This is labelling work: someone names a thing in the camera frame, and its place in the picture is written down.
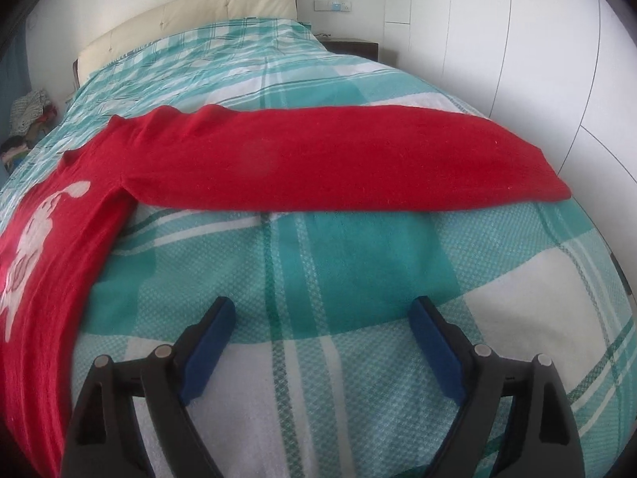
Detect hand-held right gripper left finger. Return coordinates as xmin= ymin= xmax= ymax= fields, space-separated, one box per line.
xmin=60 ymin=296 xmax=237 ymax=478

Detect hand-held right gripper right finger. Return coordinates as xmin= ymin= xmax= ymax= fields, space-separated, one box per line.
xmin=407 ymin=296 xmax=584 ymax=478

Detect red sweater with white print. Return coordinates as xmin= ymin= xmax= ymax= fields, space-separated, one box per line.
xmin=0 ymin=103 xmax=571 ymax=478

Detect pile of mixed clothes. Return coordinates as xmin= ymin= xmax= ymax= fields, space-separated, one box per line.
xmin=0 ymin=88 xmax=58 ymax=170

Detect teal plaid bedspread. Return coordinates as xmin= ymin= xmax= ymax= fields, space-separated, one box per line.
xmin=0 ymin=16 xmax=623 ymax=478

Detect dark wooden nightstand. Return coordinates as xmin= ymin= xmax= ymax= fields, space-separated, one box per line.
xmin=318 ymin=37 xmax=380 ymax=63

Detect white wardrobe doors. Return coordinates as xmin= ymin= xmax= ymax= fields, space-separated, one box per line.
xmin=385 ymin=0 xmax=637 ymax=240

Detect blue curtain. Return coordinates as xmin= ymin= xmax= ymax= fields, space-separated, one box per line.
xmin=0 ymin=25 xmax=35 ymax=145

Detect cream padded headboard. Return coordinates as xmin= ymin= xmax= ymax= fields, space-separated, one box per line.
xmin=72 ymin=0 xmax=298 ymax=91

